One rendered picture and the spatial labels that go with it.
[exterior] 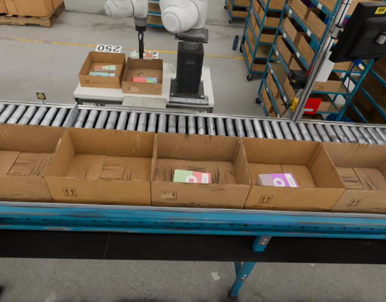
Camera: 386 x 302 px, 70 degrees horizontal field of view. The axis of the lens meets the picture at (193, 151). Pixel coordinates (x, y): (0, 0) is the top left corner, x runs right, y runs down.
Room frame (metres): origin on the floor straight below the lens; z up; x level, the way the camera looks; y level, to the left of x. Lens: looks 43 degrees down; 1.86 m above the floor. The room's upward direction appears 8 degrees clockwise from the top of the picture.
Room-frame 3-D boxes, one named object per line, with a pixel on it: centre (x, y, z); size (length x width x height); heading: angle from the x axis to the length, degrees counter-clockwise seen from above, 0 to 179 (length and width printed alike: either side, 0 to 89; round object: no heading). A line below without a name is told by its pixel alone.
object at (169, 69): (1.93, 0.42, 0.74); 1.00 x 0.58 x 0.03; 96
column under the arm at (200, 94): (1.85, 0.11, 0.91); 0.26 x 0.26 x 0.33; 6
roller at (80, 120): (1.19, 0.72, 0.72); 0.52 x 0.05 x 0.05; 7
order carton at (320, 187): (0.87, -0.42, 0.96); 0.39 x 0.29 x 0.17; 97
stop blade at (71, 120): (1.19, 0.75, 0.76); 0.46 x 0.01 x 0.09; 7
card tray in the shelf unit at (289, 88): (2.32, -0.97, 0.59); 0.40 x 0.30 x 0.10; 5
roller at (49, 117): (1.17, 0.92, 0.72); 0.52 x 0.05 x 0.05; 7
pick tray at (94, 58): (1.89, 0.76, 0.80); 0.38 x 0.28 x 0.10; 8
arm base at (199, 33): (1.86, 0.13, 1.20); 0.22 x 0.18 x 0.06; 92
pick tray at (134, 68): (1.88, 0.45, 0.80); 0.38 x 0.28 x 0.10; 8
